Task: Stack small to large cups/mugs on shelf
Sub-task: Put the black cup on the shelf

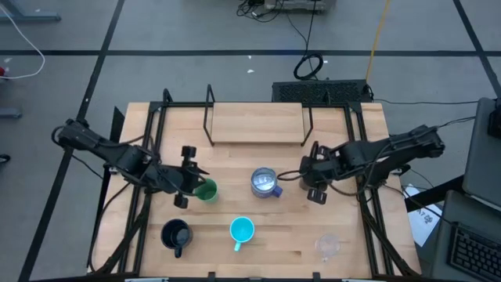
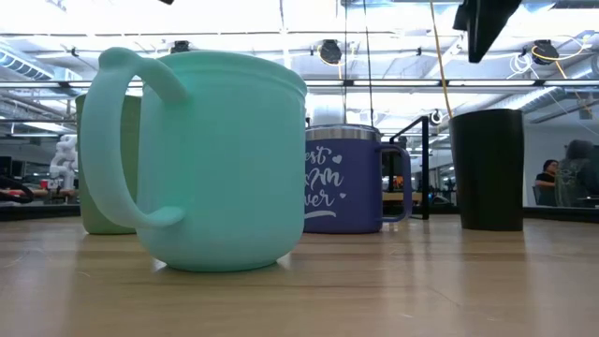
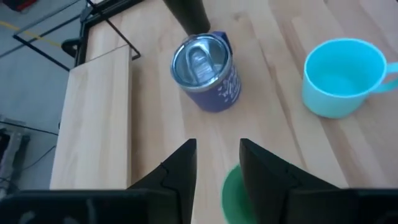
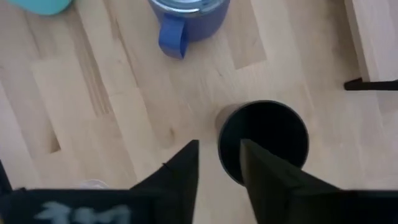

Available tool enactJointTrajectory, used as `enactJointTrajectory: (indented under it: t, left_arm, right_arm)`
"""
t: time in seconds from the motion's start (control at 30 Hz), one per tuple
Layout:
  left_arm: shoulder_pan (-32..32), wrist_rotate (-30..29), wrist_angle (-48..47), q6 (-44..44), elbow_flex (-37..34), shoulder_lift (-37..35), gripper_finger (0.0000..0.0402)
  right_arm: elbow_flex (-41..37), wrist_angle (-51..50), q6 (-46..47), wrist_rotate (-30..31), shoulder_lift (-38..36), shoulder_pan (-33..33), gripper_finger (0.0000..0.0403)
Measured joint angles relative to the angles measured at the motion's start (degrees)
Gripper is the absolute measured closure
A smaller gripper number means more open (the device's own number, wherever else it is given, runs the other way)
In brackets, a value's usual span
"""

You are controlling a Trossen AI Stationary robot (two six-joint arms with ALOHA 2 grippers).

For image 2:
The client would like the tall black tumbler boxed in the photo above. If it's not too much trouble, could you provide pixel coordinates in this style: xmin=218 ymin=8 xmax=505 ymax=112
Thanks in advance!
xmin=448 ymin=109 xmax=525 ymax=232

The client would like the green plastic tumbler cup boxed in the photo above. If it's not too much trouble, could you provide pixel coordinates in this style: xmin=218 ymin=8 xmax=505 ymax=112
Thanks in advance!
xmin=74 ymin=93 xmax=142 ymax=236

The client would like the turquoise plastic mug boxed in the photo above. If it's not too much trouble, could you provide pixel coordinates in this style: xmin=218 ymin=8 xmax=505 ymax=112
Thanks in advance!
xmin=79 ymin=46 xmax=309 ymax=273

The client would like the purple insulated mug with lid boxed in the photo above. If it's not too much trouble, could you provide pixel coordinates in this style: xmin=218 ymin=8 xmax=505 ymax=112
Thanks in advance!
xmin=303 ymin=124 xmax=414 ymax=235

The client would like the wooden shelf board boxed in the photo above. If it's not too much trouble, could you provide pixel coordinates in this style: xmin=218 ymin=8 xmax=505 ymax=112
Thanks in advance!
xmin=382 ymin=191 xmax=425 ymax=203

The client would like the person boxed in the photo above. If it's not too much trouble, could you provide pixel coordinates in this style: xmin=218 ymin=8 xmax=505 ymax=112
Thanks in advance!
xmin=555 ymin=139 xmax=599 ymax=209
xmin=534 ymin=158 xmax=559 ymax=207

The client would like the yellow cable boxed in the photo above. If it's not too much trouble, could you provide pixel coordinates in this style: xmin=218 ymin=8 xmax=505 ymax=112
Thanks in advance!
xmin=429 ymin=0 xmax=454 ymax=118

